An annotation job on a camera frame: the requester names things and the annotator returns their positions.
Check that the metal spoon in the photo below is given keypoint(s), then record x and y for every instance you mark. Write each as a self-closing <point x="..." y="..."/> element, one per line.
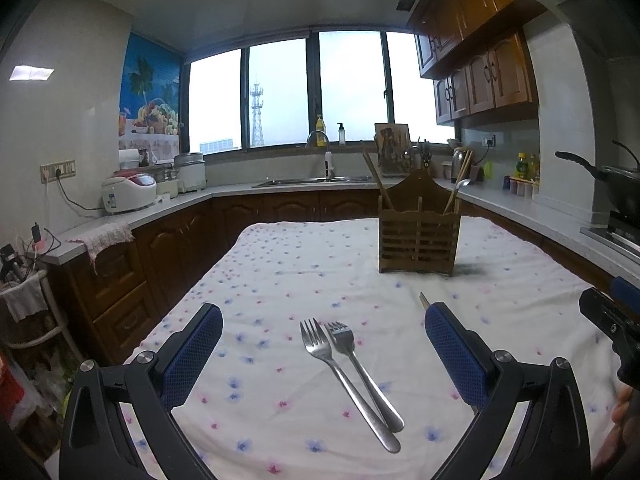
<point x="462" y="184"/>

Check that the fruit and palm wall poster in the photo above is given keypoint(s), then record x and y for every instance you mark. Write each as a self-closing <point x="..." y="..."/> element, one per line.
<point x="150" y="90"/>

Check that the yellow green bottle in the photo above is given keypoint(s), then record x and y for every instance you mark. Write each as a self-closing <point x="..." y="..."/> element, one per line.
<point x="522" y="167"/>

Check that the wooden utensil holder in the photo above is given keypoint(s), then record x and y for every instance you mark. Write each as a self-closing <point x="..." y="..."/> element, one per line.
<point x="417" y="240"/>

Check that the large metal fork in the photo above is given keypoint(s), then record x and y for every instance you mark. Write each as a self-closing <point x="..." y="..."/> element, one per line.
<point x="345" y="385"/>

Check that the white and red rice cooker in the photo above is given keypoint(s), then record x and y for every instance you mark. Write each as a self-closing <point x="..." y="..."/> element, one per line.
<point x="127" y="194"/>

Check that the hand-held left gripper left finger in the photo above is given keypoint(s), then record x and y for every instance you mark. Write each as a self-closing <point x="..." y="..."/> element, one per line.
<point x="192" y="355"/>

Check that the grey kitchen countertop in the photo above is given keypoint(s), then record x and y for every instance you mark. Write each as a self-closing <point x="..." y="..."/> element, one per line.
<point x="150" y="209"/>

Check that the ceiling vent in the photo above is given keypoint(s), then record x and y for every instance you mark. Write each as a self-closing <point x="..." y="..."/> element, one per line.
<point x="407" y="1"/>

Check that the white box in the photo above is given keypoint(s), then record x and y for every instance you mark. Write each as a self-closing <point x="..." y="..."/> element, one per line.
<point x="129" y="159"/>

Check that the steel stove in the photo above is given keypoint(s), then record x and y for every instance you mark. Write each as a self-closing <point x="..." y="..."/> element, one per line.
<point x="617" y="235"/>

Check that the small metal fork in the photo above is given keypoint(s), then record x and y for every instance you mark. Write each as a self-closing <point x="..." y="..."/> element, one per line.
<point x="370" y="385"/>

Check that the wooden wall cabinets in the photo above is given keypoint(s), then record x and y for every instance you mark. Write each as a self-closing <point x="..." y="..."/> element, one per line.
<point x="480" y="50"/>

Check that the clear pump bottle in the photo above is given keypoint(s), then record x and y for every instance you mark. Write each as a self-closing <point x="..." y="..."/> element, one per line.
<point x="341" y="136"/>

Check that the wooden cutting board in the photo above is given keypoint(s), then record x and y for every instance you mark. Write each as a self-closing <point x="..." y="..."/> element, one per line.
<point x="392" y="135"/>

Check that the knife block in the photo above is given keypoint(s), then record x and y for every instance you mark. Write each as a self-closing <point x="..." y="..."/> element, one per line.
<point x="425" y="157"/>

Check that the black wok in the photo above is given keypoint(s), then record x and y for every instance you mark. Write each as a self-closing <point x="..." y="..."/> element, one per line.
<point x="620" y="180"/>

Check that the pink towel on counter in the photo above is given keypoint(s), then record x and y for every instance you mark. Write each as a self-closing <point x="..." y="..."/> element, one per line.
<point x="107" y="235"/>

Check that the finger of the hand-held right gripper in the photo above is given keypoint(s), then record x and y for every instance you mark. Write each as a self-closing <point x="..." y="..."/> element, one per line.
<point x="600" y="310"/>
<point x="627" y="289"/>

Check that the kitchen window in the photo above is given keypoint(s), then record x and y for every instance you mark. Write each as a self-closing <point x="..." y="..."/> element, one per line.
<point x="350" y="90"/>

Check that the steel steamer pot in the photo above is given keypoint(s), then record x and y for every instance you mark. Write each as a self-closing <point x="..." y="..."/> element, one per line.
<point x="190" y="172"/>

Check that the steel electric kettle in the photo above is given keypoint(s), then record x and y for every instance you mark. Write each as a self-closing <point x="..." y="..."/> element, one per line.
<point x="459" y="165"/>

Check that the wooden chopstick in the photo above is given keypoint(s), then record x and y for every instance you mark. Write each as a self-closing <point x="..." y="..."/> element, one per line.
<point x="465" y="172"/>
<point x="378" y="175"/>
<point x="374" y="175"/>
<point x="460" y="175"/>

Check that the metal utensil rack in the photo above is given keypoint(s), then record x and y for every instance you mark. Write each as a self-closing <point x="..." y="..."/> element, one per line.
<point x="397" y="162"/>

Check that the small white appliance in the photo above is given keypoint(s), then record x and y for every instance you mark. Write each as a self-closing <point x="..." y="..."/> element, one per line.
<point x="167" y="185"/>

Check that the yellow dish soap bottle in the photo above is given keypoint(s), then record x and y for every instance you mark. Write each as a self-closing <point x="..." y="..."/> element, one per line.
<point x="320" y="125"/>

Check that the floral white tablecloth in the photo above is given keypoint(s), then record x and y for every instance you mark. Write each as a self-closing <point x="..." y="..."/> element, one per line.
<point x="310" y="270"/>

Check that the person's right hand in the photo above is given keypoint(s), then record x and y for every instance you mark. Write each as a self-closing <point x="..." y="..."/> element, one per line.
<point x="627" y="410"/>

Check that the wooden base cabinets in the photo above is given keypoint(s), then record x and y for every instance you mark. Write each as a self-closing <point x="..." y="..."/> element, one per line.
<point x="170" y="245"/>

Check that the white wall socket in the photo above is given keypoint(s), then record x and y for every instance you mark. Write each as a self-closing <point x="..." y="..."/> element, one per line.
<point x="489" y="140"/>

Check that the chrome faucet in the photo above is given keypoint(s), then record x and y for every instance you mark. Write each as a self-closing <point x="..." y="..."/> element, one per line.
<point x="317" y="135"/>

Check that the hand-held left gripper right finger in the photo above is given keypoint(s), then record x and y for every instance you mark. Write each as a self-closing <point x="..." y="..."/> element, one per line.
<point x="455" y="355"/>

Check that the spice jar set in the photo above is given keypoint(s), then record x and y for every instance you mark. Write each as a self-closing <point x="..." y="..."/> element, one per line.
<point x="525" y="187"/>

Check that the green plastic object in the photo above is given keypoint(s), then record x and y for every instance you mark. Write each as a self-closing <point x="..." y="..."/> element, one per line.
<point x="488" y="171"/>

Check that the steel sink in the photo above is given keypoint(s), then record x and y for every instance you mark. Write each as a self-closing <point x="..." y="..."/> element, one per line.
<point x="310" y="181"/>

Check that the wall outlet strip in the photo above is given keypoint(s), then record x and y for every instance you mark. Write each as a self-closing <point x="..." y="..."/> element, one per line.
<point x="57" y="170"/>

